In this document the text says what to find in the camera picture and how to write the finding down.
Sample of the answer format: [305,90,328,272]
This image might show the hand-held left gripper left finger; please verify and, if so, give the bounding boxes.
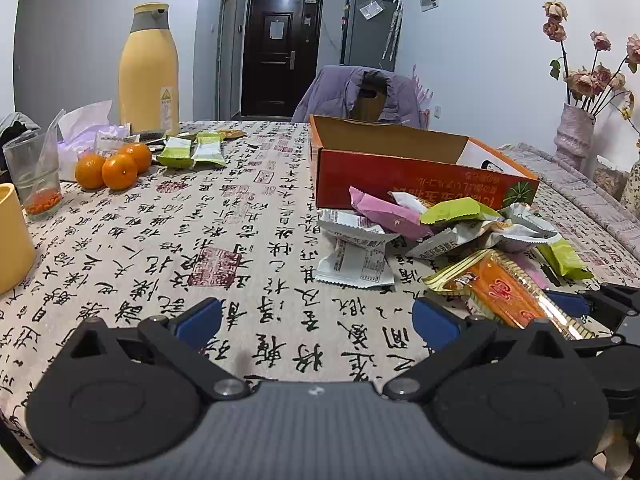
[62,297,251,402]

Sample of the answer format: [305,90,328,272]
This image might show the glass jar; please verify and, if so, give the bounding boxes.
[592,156,632,197]

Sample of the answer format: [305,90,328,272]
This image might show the long orange snack packet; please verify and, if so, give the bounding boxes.
[424,249,596,341]

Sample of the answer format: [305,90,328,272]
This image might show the quilted cloth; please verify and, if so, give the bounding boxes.
[495,142,640,266]

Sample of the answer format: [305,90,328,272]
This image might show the pink snack packet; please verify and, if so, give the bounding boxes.
[349,186,433,241]
[517,259,553,291]

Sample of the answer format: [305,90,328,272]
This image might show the white and orange snack packet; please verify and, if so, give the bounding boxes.
[389,191,431,213]

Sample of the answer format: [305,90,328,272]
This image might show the pink vase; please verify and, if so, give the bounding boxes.
[552,103,597,171]

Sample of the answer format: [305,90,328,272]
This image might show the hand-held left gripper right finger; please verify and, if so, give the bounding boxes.
[382,297,576,403]

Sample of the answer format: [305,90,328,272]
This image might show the pink decoration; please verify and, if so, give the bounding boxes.
[410,64,433,128]

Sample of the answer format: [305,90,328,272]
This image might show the white plastic bag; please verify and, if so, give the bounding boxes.
[47,100,133,181]

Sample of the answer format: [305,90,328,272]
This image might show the patterned jar vase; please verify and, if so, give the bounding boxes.
[621,157,640,213]

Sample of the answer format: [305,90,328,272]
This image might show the dried pink flowers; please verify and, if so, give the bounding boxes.
[542,0,640,121]

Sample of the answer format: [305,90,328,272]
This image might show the orange cardboard box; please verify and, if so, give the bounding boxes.
[307,114,541,211]

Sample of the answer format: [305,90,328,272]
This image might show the white umbrella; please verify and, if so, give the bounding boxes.
[382,0,403,60]

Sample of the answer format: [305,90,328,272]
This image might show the clear glass cup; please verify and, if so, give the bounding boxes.
[2,130,63,220]

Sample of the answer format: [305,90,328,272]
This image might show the yellow thermos bottle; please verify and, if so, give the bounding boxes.
[118,2,180,136]

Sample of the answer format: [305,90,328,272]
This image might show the wooden chair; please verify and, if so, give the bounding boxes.
[350,71,396,122]

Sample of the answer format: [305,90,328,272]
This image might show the purple jacket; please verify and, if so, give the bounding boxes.
[290,65,426,128]

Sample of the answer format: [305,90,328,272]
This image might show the dark clothing pile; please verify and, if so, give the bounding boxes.
[0,111,41,171]

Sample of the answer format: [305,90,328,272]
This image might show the yellow cup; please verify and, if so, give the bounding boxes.
[0,182,37,295]

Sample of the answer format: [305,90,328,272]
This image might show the dark entrance door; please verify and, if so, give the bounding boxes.
[241,0,323,122]

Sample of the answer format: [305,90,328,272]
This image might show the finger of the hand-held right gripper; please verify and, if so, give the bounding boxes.
[569,333,634,359]
[545,282,640,332]

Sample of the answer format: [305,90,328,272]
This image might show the grey refrigerator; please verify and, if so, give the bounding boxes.
[340,0,403,72]

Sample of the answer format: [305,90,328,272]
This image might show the grey side door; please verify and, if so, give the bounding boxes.
[217,0,243,120]

